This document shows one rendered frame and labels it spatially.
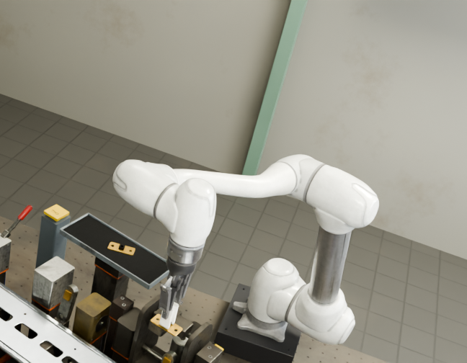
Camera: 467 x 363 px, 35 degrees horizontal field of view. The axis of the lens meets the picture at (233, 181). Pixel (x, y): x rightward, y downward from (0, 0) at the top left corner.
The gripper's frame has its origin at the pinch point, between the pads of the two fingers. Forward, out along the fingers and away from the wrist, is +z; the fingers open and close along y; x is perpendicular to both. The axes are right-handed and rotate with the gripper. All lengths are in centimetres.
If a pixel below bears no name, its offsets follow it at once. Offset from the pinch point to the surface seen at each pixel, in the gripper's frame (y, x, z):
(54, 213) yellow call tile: -27, -62, 14
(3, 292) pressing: -2, -58, 30
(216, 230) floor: -213, -83, 130
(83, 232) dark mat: -26, -49, 14
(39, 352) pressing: 9.6, -33.0, 30.4
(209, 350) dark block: -14.7, 8.3, 18.8
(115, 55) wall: -252, -204, 70
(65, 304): -6.6, -37.9, 25.5
